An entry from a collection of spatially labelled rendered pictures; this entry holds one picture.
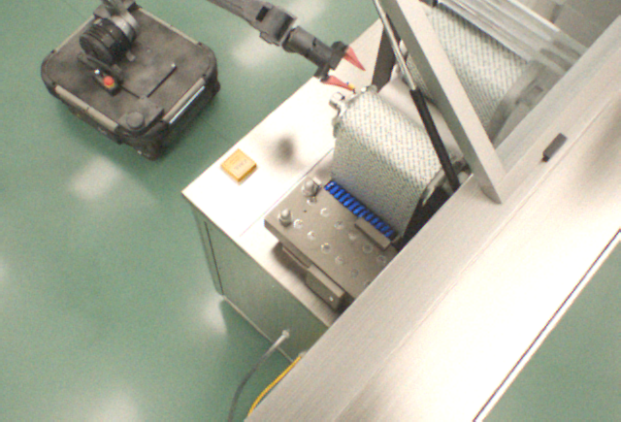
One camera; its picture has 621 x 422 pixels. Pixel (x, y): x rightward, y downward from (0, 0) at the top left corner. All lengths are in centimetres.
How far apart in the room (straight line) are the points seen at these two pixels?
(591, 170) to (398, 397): 56
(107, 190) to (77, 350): 66
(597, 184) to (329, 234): 62
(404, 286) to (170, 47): 216
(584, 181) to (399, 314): 55
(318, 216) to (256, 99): 147
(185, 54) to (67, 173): 71
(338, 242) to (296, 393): 78
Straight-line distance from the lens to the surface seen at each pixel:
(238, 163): 179
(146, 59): 286
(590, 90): 111
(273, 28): 160
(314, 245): 157
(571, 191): 129
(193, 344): 258
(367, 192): 157
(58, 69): 294
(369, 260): 157
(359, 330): 87
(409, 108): 154
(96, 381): 262
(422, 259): 92
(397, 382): 109
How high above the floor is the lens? 250
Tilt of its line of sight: 64 degrees down
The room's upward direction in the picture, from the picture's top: 5 degrees clockwise
